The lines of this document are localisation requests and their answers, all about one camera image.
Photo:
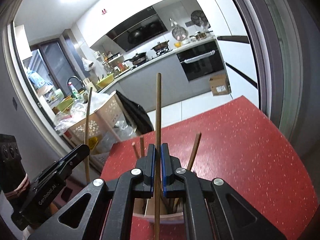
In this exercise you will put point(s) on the green strainer basket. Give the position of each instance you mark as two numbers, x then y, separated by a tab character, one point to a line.
106	81

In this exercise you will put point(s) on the wall switch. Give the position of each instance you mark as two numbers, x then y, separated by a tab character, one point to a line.
15	103

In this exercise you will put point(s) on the round metal steamer rack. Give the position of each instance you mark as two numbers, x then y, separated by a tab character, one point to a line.
179	33

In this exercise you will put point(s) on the green basin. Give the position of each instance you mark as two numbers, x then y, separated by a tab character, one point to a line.
65	105

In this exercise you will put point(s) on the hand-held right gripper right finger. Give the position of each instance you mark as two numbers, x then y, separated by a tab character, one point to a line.
165	170

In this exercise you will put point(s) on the grey sliding door frame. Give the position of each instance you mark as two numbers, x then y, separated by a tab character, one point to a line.
282	55

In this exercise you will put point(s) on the kitchen faucet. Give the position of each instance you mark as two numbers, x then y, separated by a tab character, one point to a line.
75	78

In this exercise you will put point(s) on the black wok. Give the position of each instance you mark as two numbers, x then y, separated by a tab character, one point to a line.
137	58

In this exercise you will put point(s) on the white spray bottle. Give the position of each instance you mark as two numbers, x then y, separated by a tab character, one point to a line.
74	91

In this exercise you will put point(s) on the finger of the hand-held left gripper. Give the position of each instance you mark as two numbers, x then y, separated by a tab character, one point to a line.
72	157

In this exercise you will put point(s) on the beige perforated basket trolley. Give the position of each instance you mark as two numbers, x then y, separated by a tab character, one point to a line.
110	110

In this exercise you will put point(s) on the blue printed bag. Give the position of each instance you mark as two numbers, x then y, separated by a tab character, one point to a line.
35	77

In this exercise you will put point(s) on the pink utensil holder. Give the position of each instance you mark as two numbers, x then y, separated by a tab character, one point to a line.
170	218

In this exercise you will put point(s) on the black built-in oven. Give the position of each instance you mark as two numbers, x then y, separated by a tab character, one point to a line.
200	60

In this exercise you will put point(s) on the round-tipped wooden chopstick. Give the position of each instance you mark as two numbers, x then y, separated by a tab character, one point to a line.
135	150

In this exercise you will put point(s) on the clear plastic bags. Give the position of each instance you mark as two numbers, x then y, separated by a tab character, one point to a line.
77	112

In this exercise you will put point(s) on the black range hood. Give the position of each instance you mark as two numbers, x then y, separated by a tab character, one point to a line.
140	30

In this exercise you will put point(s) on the white refrigerator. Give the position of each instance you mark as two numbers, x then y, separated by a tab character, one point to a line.
240	55

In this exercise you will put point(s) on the white hanging plastic bag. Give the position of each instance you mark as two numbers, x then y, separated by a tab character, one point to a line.
87	63

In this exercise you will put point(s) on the golden pot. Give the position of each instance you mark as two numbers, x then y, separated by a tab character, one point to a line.
200	36

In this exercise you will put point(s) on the lidded cooking pot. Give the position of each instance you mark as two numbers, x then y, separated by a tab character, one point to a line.
160	46

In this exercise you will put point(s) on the yellow plastic bag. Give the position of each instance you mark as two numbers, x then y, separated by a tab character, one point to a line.
92	145

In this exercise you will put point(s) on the grey base cabinets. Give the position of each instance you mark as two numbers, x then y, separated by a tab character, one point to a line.
155	80

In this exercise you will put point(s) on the white wall cabinets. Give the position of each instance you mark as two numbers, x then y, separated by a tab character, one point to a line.
120	7

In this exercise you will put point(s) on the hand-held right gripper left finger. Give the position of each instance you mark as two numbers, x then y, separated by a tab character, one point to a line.
151	170

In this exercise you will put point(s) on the spice rack with bottles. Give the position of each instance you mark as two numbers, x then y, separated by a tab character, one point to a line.
112	62

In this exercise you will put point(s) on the black hanging bag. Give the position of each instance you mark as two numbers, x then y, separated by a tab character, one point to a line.
137	115

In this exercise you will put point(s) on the cardboard box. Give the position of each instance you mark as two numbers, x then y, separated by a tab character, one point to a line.
219	85

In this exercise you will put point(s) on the white chopstick caddy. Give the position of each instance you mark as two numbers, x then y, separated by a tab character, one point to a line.
87	86

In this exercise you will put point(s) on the round dark trivet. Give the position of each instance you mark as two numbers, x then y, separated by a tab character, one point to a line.
199	16

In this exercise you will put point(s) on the yellow bowl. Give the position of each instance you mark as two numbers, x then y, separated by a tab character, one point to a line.
178	45

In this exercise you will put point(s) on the person's left forearm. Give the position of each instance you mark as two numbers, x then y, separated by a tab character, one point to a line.
12	165

